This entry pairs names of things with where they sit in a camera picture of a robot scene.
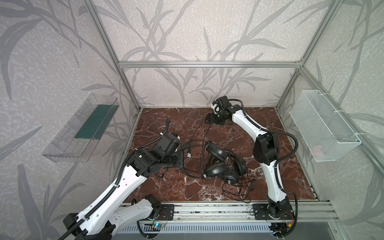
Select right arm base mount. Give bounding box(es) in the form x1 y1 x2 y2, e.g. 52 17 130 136
251 204 295 221

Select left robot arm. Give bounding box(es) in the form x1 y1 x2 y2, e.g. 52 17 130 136
60 117 184 240

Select black headphones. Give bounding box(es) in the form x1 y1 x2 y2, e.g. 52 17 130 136
221 152 256 204
179 118 232 181

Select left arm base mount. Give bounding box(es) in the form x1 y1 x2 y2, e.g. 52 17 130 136
148 204 175 221

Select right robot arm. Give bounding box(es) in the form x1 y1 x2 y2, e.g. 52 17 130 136
207 96 298 219

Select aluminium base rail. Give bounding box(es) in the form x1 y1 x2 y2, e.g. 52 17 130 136
86 201 340 224

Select white wire mesh basket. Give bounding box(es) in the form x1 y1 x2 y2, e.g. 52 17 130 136
290 90 362 162

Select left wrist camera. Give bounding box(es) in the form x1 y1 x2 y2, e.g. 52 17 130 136
158 133 181 155

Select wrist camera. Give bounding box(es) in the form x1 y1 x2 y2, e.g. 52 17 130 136
158 133 181 155
212 96 232 114

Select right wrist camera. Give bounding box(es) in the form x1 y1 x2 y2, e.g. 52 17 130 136
212 96 232 114

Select clear plastic wall bin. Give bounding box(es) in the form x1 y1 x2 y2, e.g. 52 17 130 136
42 94 120 163

